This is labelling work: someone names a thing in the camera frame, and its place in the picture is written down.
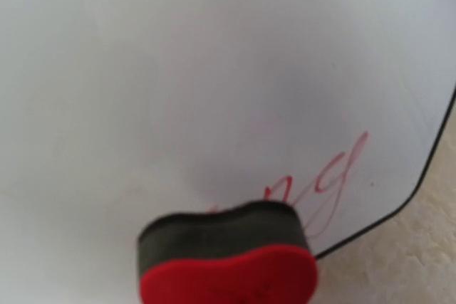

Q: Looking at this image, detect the red black whiteboard eraser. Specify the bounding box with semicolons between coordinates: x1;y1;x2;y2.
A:
137;201;318;303

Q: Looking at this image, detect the white whiteboard black frame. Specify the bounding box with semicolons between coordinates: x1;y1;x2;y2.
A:
1;0;455;303

